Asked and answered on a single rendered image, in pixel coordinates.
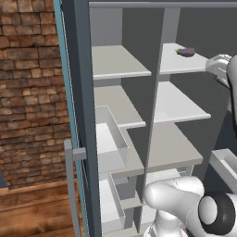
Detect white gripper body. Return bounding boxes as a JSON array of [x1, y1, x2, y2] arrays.
[[206, 54, 232, 89]]

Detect grey fridge shelf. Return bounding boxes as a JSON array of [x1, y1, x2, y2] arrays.
[[158, 42, 218, 76], [145, 122, 205, 174], [153, 81, 212, 125]]

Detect grey fridge freezer cabinet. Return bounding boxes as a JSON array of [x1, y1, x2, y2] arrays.
[[88, 0, 237, 237]]

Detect grey freezer shelf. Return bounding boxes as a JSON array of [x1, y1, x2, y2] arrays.
[[91, 44, 153, 81], [94, 84, 147, 130]]

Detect dark grey freezer door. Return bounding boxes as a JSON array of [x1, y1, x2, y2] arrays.
[[59, 0, 130, 237]]

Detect purple eggplant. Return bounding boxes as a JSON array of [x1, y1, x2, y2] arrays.
[[175, 46, 196, 57]]

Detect grey freezer door handle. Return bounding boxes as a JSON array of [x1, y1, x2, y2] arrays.
[[63, 139, 88, 237]]

